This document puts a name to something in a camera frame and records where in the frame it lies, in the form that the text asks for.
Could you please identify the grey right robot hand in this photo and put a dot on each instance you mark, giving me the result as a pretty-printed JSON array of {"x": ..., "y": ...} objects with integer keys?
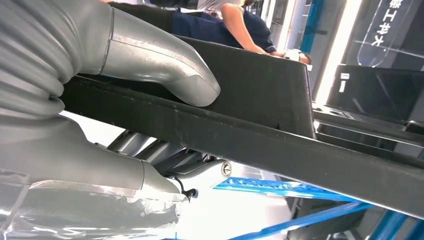
[{"x": 66, "y": 165}]

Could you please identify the blue metal shelf rack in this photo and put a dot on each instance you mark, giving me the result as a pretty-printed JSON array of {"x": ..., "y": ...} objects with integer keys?
[{"x": 281, "y": 188}]

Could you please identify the person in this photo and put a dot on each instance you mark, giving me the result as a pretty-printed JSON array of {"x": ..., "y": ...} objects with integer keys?
[{"x": 212, "y": 28}]

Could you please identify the white lit pillar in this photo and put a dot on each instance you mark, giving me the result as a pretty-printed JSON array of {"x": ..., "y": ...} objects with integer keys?
[{"x": 334, "y": 49}]

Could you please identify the black panel with white labels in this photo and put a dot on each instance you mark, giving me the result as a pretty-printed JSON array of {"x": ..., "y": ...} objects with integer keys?
[{"x": 381, "y": 92}]

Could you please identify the clear sign with white characters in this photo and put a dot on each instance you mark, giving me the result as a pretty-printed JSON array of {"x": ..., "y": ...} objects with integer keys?
[{"x": 386, "y": 30}]

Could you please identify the blue metal upright post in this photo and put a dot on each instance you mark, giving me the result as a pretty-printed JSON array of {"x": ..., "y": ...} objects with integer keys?
[{"x": 313, "y": 23}]

